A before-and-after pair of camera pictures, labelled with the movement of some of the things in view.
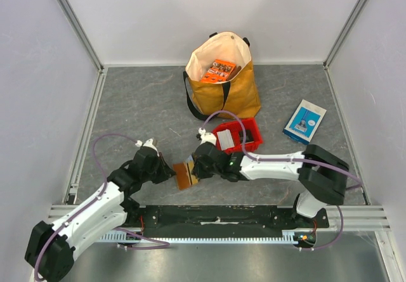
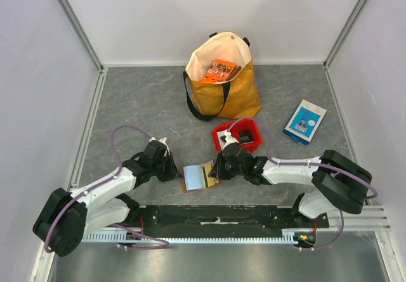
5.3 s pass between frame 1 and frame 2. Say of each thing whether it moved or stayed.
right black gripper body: moved
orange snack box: stayed
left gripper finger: moved
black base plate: stayed
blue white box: stayed
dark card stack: stayed
